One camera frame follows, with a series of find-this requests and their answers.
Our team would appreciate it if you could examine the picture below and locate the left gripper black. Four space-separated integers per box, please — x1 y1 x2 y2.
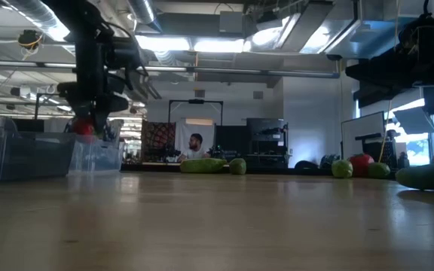
57 81 130 136

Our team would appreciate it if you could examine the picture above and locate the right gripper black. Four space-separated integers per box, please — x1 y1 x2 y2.
345 52 427 101

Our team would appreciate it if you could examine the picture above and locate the green lime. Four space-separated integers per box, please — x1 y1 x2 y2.
366 161 392 180
331 159 354 179

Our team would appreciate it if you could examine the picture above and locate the white draped cover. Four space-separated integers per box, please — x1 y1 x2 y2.
103 118 124 146

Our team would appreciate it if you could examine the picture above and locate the clear plastic bin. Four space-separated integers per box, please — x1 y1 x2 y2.
68 132 124 175
0 129 78 181

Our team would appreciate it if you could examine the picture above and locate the whiteboard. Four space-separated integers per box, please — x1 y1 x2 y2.
340 111 387 163

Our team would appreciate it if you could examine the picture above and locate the gray tilted panel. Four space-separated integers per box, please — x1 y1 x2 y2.
393 106 434 136

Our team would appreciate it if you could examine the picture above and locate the patterned tapestry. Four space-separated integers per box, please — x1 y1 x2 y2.
140 119 177 163

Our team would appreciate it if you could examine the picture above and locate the black perforated crate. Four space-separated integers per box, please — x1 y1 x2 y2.
355 129 399 169

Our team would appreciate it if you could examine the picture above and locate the dark bottle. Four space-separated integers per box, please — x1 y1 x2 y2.
397 151 411 169

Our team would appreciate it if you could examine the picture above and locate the white backdrop sheet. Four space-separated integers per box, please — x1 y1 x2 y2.
174 117 216 162

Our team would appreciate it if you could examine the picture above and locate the ceiling light panel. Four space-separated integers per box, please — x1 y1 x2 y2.
193 38 246 53
136 35 191 53

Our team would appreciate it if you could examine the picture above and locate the black bag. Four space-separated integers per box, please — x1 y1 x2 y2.
294 160 320 170

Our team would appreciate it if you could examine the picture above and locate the black shelf rack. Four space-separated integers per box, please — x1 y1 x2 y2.
246 117 289 169

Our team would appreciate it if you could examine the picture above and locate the person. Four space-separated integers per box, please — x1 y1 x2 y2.
177 132 211 163

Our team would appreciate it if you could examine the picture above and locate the gray ceiling box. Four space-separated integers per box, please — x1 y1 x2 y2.
219 11 245 34

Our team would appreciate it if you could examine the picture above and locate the black screen panel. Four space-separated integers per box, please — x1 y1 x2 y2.
215 125 248 152

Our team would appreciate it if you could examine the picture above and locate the rectangular metal duct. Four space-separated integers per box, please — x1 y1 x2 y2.
250 0 434 60

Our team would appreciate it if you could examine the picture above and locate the black camera rig frame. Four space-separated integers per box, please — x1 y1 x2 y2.
167 98 225 127
34 92 62 121

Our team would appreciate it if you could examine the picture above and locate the black coiled hose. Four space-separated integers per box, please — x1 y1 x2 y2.
319 153 335 170

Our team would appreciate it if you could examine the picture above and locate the black yellow cable reel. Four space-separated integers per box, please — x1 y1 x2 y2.
17 29 44 52

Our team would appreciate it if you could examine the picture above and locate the large silver air duct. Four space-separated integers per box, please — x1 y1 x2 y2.
4 0 161 101

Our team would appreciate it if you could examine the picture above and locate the narrow silver spiral duct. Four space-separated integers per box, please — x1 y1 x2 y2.
127 0 162 34

